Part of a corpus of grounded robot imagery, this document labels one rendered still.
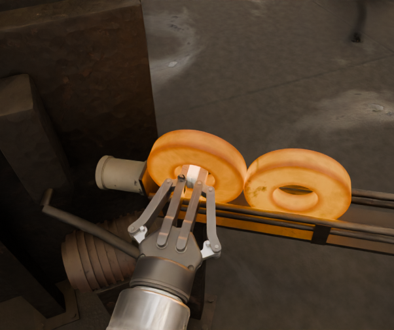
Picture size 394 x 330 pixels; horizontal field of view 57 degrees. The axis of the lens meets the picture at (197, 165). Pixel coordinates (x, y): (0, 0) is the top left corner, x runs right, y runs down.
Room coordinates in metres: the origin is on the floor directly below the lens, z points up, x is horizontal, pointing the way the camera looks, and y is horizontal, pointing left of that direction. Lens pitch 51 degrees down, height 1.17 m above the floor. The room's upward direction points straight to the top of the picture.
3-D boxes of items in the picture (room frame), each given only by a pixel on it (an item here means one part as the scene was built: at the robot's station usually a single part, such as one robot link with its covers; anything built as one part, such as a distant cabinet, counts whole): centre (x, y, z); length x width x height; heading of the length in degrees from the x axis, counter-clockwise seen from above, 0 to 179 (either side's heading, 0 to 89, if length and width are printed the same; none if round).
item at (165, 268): (0.19, 0.04, 0.73); 0.09 x 0.08 x 0.07; 166
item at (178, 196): (0.26, 0.03, 0.73); 0.11 x 0.01 x 0.04; 168
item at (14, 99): (0.44, 0.30, 0.68); 0.11 x 0.08 x 0.24; 21
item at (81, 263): (0.34, 0.16, 0.27); 0.22 x 0.13 x 0.53; 111
